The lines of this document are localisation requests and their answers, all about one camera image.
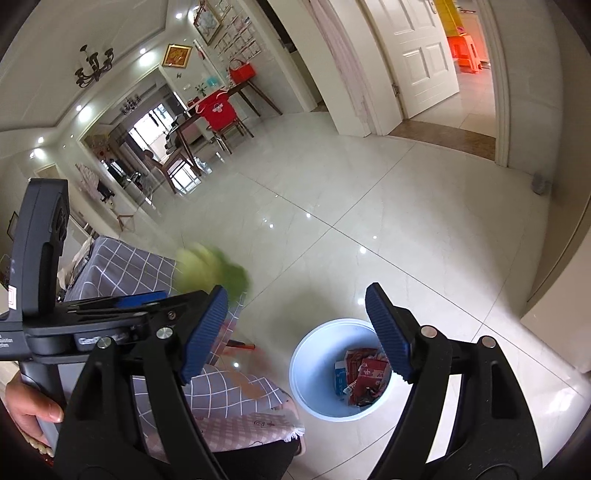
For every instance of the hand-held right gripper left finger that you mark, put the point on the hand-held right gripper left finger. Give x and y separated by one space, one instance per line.
203 332

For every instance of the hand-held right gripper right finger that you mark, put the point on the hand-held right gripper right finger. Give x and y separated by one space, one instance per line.
390 332

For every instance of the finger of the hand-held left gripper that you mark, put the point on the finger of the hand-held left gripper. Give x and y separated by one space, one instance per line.
138 302

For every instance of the red brown snack bag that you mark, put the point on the red brown snack bag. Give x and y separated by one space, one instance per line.
369 376

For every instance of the green wrapper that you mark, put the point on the green wrapper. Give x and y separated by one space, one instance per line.
217 272

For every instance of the white blue plastic bin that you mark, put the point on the white blue plastic bin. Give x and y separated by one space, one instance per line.
314 369

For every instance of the person's left hand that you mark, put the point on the person's left hand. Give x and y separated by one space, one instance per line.
23 401

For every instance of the grey checked cloth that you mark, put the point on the grey checked cloth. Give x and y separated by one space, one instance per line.
120 267

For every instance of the small red object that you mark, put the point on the small red object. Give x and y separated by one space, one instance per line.
242 345

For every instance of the blue white packet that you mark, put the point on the blue white packet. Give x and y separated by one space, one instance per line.
340 378

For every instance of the pink patterned cloth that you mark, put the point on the pink patterned cloth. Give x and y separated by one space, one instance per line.
258 427

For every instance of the wooden chair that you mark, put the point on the wooden chair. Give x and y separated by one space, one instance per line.
178 159
233 134

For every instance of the small dark chandelier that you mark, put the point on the small dark chandelier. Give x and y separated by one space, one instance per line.
130 107

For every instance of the wooden dining table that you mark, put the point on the wooden dining table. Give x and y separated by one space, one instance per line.
194 122

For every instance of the black chandelier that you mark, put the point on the black chandelier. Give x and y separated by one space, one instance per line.
94 64

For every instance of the grey door stopper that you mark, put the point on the grey door stopper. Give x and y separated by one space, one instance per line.
541 183

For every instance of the teal box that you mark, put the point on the teal box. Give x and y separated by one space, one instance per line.
212 82

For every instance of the white panel door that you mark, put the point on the white panel door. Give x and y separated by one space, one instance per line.
415 50

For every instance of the orange plastic stool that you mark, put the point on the orange plastic stool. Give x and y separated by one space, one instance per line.
464 53

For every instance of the red gold framed wall picture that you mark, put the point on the red gold framed wall picture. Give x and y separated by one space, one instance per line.
177 56

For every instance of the framed floral wall picture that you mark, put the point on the framed floral wall picture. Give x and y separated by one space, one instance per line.
207 22

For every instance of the row of wall certificates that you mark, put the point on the row of wall certificates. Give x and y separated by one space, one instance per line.
240 32

